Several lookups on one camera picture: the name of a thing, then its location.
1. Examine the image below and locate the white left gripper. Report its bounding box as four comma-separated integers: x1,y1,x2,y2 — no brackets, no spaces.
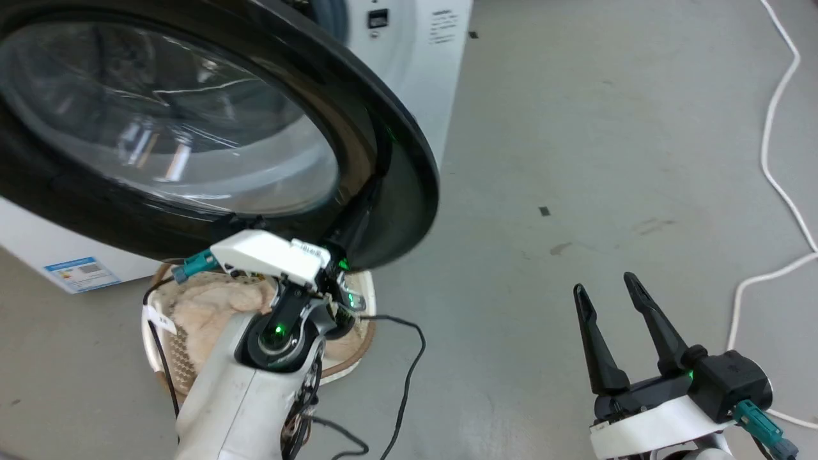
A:
210,183,384,286

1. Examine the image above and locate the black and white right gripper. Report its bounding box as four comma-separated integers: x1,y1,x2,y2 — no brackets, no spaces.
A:
573,272,737,460

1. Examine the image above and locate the black round glass washer door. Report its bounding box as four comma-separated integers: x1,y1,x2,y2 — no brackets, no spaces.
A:
0,0,441,272

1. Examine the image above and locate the white washing machine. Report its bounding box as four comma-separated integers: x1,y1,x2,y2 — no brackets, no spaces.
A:
0,0,474,295

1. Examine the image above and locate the beige fluffy clothing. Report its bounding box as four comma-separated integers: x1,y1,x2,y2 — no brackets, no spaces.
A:
171,276,366,374

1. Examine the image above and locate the white woven laundry basket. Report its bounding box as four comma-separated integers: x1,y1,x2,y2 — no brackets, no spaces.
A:
141,261,377,404

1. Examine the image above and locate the blue energy label sticker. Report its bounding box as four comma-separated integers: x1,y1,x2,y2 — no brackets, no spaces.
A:
43,256,122,294

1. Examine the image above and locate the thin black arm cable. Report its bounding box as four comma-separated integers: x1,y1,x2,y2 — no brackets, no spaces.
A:
350,313,427,460

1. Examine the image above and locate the teal left camera connector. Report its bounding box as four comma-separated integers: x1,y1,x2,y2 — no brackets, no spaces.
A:
171,249,219,284

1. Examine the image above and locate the teal camera connector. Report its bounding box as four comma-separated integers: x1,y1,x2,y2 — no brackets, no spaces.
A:
171,249,219,284
732,399,800,460

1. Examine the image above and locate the teal right camera connector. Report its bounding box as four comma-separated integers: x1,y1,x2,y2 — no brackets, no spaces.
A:
732,399,800,460

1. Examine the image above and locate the black cable with white tag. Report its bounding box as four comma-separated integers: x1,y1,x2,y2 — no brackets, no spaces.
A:
143,276,182,419

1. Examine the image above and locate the white floor cable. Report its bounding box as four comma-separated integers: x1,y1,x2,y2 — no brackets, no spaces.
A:
727,0,818,430

